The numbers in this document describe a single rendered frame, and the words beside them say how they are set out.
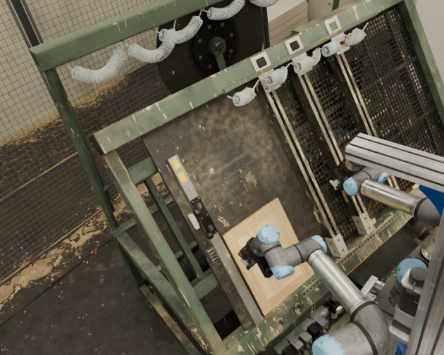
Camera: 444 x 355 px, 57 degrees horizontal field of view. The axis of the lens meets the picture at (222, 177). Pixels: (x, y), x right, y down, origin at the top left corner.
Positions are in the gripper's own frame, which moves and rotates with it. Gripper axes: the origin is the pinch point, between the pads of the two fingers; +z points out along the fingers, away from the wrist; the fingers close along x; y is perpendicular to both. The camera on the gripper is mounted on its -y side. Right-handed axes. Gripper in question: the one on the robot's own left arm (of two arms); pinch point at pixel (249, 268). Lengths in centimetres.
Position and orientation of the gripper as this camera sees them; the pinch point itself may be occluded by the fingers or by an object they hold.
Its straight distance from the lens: 181.0
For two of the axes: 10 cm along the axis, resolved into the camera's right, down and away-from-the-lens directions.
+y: -7.0, -6.7, 2.4
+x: -6.8, 5.4, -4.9
